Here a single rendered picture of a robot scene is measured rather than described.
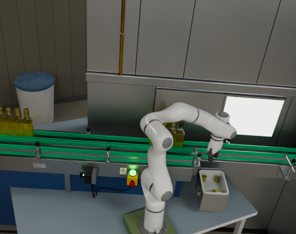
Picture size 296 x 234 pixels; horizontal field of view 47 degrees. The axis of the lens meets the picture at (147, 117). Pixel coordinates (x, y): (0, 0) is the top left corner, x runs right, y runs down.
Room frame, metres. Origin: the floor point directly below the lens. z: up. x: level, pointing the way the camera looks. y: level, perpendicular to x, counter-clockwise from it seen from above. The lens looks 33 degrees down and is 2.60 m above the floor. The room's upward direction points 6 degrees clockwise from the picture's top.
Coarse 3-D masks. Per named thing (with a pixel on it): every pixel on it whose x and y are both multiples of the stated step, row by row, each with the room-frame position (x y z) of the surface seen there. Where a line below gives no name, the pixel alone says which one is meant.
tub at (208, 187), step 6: (210, 174) 1.82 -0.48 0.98; (216, 174) 1.82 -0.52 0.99; (222, 174) 1.81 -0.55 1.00; (210, 180) 1.81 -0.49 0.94; (222, 180) 1.77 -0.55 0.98; (204, 186) 1.74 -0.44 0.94; (210, 186) 1.75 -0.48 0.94; (216, 186) 1.75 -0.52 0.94; (222, 186) 1.74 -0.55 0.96; (204, 192) 1.61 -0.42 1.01; (210, 192) 1.61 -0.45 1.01; (216, 192) 1.62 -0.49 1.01; (222, 192) 1.70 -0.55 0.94; (228, 192) 1.63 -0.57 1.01
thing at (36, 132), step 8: (40, 136) 1.91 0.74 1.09; (48, 136) 1.91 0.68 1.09; (56, 136) 1.92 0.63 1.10; (64, 136) 1.92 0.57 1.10; (72, 136) 1.92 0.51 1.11; (80, 136) 1.92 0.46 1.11; (88, 136) 1.93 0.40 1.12; (96, 136) 1.93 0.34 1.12; (104, 136) 1.93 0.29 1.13; (112, 136) 1.94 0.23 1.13; (120, 136) 1.94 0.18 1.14; (184, 144) 1.97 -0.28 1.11; (192, 144) 1.97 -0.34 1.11; (200, 144) 1.97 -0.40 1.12; (208, 144) 1.98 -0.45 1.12; (224, 144) 1.99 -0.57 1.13; (232, 144) 1.99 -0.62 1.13; (240, 144) 2.00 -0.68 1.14; (272, 152) 2.01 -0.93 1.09; (280, 152) 2.01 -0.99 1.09; (288, 152) 2.02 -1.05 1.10
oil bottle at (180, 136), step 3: (177, 129) 1.93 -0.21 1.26; (183, 129) 1.93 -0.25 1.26; (177, 132) 1.91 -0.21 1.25; (180, 132) 1.91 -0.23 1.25; (183, 132) 1.91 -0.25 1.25; (177, 135) 1.90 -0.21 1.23; (180, 135) 1.90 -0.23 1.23; (183, 135) 1.90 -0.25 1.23; (177, 138) 1.90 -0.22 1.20; (180, 138) 1.90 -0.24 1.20; (183, 138) 1.90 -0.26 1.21; (177, 141) 1.90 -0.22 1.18; (180, 141) 1.90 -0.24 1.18; (183, 141) 1.91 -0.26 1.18; (174, 144) 1.92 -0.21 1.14; (177, 144) 1.90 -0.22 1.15; (180, 144) 1.90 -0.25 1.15
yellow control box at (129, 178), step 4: (128, 172) 1.74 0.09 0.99; (136, 172) 1.75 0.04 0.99; (128, 176) 1.70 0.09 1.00; (132, 176) 1.70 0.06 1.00; (136, 176) 1.71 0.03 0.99; (128, 180) 1.69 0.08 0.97; (132, 180) 1.69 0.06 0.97; (136, 180) 1.69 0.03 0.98; (128, 184) 1.69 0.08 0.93; (136, 184) 1.69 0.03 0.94
